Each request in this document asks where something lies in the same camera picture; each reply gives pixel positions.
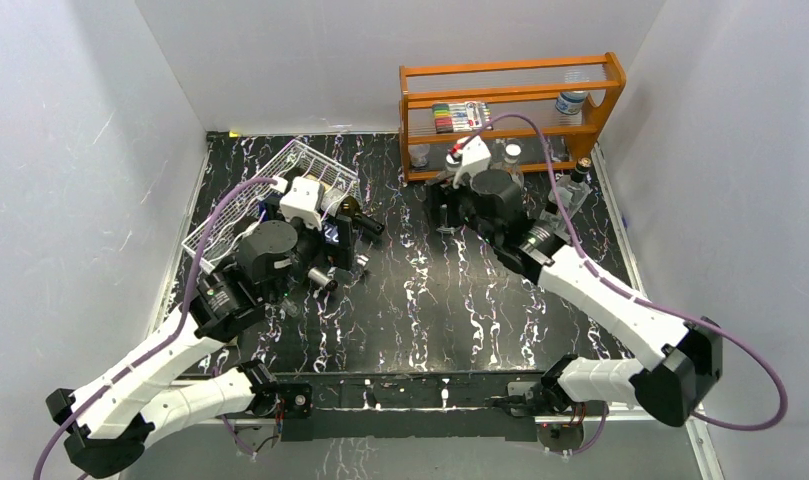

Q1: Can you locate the clear glass bottle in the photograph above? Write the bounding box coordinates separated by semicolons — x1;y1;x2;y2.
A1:
279;295;303;318

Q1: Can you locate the blue square bottle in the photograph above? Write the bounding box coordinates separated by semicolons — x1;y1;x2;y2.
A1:
322;223;339;246

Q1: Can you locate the dark green wine bottle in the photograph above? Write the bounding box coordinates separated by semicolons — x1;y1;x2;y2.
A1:
307;267;339;292

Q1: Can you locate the grey bottle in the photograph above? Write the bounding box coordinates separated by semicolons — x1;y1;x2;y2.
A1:
540;157;593;228

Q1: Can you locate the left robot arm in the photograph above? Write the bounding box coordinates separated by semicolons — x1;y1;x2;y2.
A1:
46;213;357;479

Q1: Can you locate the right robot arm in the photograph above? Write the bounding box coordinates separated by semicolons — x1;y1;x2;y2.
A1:
424;170;722;427

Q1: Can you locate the small glass jar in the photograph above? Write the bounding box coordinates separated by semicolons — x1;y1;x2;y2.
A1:
407;144;430;170

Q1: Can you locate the marker pen set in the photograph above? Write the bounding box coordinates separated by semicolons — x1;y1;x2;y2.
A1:
431;101;491;134

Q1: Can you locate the orange wooden shelf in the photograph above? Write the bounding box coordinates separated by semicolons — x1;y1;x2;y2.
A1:
399;52;627;182

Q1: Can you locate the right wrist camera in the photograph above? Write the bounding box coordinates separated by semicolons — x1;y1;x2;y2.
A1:
445;136;491;189

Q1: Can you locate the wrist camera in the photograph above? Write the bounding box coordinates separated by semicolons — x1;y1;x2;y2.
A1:
272;176;325;232
445;136;491;189

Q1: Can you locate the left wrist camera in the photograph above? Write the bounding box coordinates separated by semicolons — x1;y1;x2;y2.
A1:
272;176;325;232

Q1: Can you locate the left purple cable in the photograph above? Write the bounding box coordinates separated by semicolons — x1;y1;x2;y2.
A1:
31;175;289;480

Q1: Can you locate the purple cable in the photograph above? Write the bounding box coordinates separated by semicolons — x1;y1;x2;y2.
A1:
31;175;289;480
446;112;790;432

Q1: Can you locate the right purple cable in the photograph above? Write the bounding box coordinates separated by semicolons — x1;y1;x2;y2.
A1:
446;112;790;432

